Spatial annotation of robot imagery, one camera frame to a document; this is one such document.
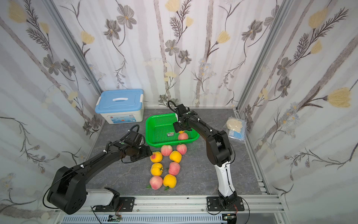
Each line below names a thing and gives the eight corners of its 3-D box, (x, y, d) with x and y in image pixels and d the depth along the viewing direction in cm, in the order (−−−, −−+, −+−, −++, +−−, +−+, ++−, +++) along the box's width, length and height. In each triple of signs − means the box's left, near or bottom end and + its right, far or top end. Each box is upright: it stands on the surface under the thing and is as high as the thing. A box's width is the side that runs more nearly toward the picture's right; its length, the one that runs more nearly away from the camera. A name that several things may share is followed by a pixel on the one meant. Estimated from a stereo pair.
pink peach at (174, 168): (167, 174, 86) (166, 171, 81) (171, 163, 90) (171, 160, 86) (177, 178, 84) (176, 175, 80) (181, 167, 89) (181, 163, 84)
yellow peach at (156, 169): (151, 177, 85) (149, 174, 81) (152, 165, 89) (151, 162, 85) (162, 177, 85) (161, 174, 81) (163, 165, 89) (162, 162, 85)
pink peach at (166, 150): (160, 157, 92) (159, 153, 88) (161, 148, 96) (160, 144, 92) (172, 157, 92) (171, 153, 88) (172, 148, 96) (172, 144, 92)
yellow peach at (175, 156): (168, 159, 92) (168, 156, 88) (174, 152, 95) (173, 148, 91) (177, 165, 89) (177, 162, 85) (182, 157, 93) (182, 154, 89)
